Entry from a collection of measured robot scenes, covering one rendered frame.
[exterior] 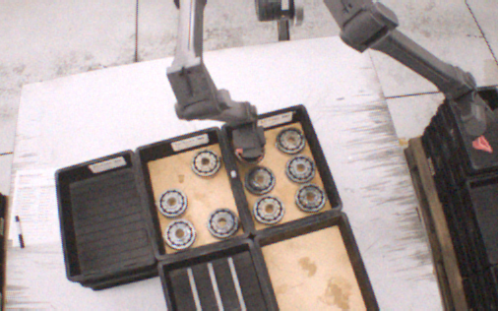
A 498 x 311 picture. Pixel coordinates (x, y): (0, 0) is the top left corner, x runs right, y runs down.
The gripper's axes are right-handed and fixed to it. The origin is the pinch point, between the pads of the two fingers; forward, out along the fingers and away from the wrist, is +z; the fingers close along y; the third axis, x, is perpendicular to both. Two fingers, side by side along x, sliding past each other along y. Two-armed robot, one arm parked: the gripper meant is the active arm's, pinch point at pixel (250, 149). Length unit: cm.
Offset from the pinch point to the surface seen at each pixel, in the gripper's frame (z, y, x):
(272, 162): 4.1, 6.7, -4.7
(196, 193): 3.7, -20.3, -11.4
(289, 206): 3.9, 9.7, -21.2
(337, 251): 3.7, 21.9, -39.2
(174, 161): 3.8, -26.6, 1.5
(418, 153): 74, 91, 16
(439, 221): 73, 91, -23
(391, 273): 17, 42, -49
